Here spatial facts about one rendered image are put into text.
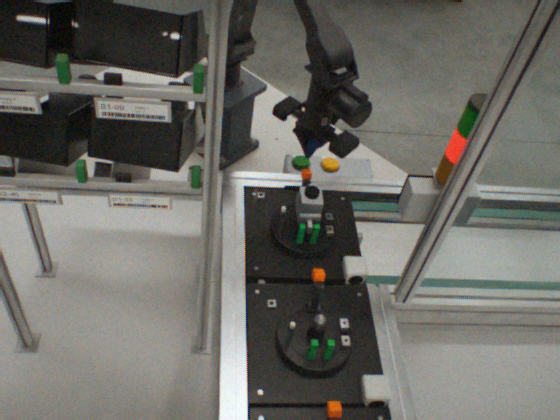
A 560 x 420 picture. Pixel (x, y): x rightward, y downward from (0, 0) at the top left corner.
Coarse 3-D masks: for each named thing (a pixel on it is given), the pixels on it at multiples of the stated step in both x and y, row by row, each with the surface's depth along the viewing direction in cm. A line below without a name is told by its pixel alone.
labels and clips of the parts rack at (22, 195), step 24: (0, 96) 66; (24, 96) 66; (144, 120) 70; (168, 120) 70; (0, 168) 75; (192, 168) 77; (0, 192) 77; (24, 192) 78; (48, 192) 78; (72, 192) 103; (96, 192) 103; (120, 192) 103; (144, 192) 104
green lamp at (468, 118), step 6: (468, 102) 84; (468, 108) 83; (462, 114) 85; (468, 114) 84; (474, 114) 83; (462, 120) 85; (468, 120) 84; (474, 120) 83; (456, 126) 87; (462, 126) 85; (468, 126) 84; (462, 132) 86; (468, 132) 85
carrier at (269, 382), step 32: (256, 288) 110; (288, 288) 111; (352, 288) 113; (256, 320) 106; (288, 320) 104; (320, 320) 98; (352, 320) 108; (256, 352) 101; (288, 352) 100; (320, 352) 101; (352, 352) 104; (256, 384) 97; (288, 384) 98; (320, 384) 99; (352, 384) 100; (384, 384) 98
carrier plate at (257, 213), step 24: (264, 192) 128; (288, 192) 129; (264, 216) 123; (336, 216) 126; (264, 240) 118; (336, 240) 121; (264, 264) 114; (288, 264) 115; (312, 264) 116; (336, 264) 117
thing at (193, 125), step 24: (120, 96) 91; (96, 120) 79; (120, 120) 79; (192, 120) 86; (96, 144) 81; (120, 144) 80; (144, 144) 80; (168, 144) 80; (192, 144) 90; (168, 168) 81
